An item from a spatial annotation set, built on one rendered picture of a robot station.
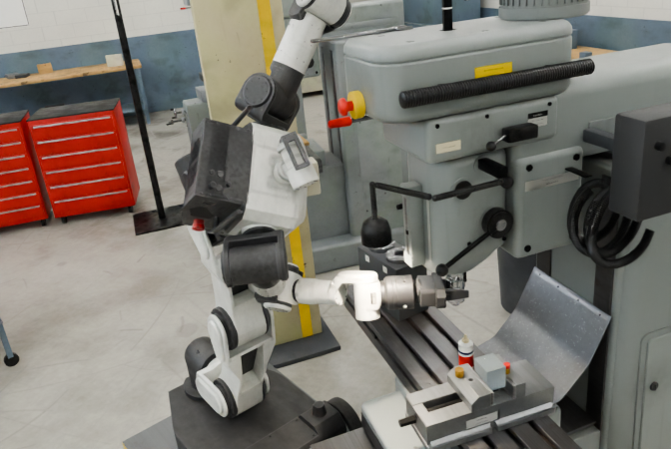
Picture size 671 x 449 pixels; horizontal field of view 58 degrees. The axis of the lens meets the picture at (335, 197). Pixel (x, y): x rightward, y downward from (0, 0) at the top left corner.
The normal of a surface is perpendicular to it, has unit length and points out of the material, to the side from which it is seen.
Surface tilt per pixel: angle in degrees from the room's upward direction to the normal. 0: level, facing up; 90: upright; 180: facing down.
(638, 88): 90
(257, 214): 95
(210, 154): 58
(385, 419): 0
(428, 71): 90
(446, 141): 90
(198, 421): 0
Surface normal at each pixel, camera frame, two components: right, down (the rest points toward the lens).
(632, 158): -0.94, 0.21
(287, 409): -0.10, -0.93
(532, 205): 0.34, 0.32
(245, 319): 0.60, 0.08
